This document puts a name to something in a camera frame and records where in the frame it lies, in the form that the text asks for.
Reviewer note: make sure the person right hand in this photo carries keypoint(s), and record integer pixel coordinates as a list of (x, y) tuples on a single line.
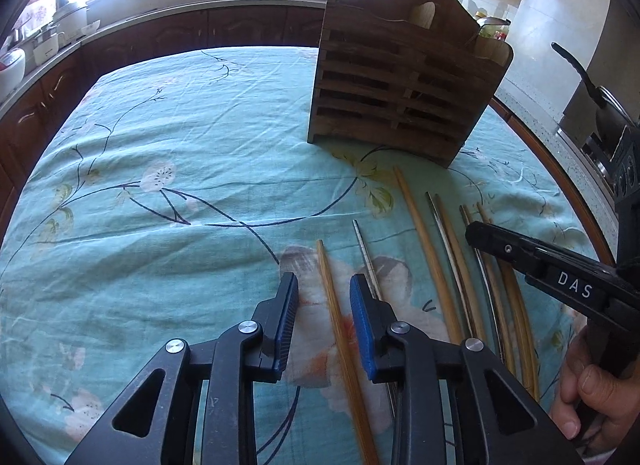
[(616, 399)]

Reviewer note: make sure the white slow cooker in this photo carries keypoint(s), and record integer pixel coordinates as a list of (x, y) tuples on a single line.
[(69, 20)]

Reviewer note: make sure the gas stove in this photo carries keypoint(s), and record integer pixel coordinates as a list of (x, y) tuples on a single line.
[(616, 155)]

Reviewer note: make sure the thin steel chopstick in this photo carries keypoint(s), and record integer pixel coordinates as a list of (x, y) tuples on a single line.
[(483, 308)]

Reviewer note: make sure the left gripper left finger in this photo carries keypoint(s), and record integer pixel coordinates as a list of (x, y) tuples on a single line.
[(198, 399)]

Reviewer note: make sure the black wok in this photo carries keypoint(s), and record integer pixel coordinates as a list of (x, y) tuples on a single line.
[(611, 116)]

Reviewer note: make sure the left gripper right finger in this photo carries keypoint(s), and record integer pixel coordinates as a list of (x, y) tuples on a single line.
[(451, 399)]

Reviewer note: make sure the light wooden chopstick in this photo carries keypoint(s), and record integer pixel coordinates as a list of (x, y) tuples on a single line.
[(357, 407)]

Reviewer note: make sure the floral teal tablecloth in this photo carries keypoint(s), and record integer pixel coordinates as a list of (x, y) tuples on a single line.
[(171, 202)]

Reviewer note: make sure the wooden utensil holder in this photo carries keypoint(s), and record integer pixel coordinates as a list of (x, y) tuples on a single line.
[(413, 75)]

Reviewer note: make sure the white pink rice cooker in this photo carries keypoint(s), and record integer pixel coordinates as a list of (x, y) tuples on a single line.
[(12, 70)]

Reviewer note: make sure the brown wooden chopstick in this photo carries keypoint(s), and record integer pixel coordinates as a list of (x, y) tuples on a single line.
[(446, 303)]

